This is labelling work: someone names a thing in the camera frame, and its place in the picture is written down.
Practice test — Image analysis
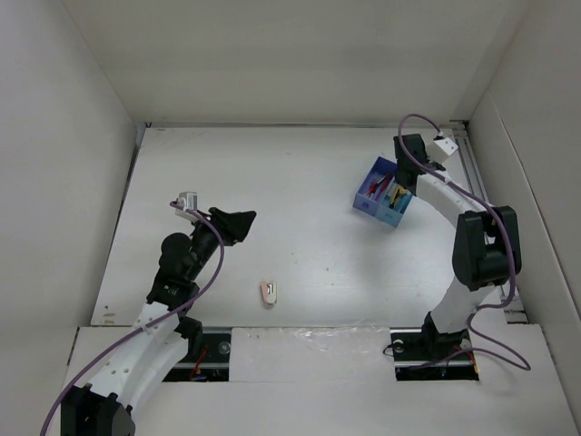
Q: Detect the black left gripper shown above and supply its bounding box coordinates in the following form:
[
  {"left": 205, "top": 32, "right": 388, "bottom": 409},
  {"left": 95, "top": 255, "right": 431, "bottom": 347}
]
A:
[{"left": 185, "top": 207, "right": 254, "bottom": 281}]

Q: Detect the red pen white cap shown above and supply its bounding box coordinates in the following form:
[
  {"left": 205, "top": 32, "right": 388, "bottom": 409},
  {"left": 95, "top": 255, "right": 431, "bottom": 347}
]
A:
[{"left": 378, "top": 173, "right": 393, "bottom": 192}]

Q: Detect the red pen thin slanted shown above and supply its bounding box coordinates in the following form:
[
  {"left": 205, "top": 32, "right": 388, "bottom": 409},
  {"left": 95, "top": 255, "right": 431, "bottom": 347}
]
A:
[{"left": 365, "top": 178, "right": 384, "bottom": 198}]

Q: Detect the pink white correction tape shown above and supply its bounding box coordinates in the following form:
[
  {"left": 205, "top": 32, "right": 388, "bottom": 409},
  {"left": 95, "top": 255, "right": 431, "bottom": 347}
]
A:
[{"left": 260, "top": 282, "right": 278, "bottom": 306}]

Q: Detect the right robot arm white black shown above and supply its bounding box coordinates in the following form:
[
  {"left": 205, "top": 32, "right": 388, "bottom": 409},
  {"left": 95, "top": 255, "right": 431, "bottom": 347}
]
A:
[{"left": 393, "top": 134, "right": 522, "bottom": 365}]

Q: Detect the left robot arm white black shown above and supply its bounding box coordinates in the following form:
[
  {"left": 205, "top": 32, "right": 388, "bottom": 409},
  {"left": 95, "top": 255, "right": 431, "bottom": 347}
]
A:
[{"left": 54, "top": 197, "right": 257, "bottom": 435}]

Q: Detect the blue two-compartment container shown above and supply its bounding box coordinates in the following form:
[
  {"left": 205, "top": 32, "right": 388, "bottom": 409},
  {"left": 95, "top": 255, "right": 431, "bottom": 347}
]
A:
[{"left": 353, "top": 156, "right": 413, "bottom": 228}]

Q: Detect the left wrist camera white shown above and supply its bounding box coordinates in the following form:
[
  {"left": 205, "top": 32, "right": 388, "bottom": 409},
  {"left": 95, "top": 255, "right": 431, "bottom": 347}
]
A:
[{"left": 170, "top": 192, "right": 198, "bottom": 219}]

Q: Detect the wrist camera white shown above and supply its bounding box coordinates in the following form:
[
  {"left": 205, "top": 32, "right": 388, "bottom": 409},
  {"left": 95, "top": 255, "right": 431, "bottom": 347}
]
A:
[
  {"left": 427, "top": 136, "right": 458, "bottom": 164},
  {"left": 170, "top": 192, "right": 198, "bottom": 219}
]

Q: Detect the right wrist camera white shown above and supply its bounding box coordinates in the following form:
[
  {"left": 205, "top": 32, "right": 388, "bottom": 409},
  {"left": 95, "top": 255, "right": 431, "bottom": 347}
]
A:
[{"left": 427, "top": 136, "right": 458, "bottom": 164}]

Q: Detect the aluminium rail right side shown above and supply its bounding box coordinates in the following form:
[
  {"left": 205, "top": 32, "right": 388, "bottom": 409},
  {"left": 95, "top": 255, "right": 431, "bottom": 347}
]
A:
[{"left": 450, "top": 122, "right": 529, "bottom": 324}]

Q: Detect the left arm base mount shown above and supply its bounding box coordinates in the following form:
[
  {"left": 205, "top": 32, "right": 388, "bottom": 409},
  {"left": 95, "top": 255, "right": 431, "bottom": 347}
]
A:
[{"left": 164, "top": 330, "right": 231, "bottom": 382}]

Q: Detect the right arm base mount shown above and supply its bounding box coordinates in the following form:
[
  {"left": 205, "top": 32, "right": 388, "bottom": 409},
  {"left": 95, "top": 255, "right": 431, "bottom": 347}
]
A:
[{"left": 384, "top": 327, "right": 479, "bottom": 382}]

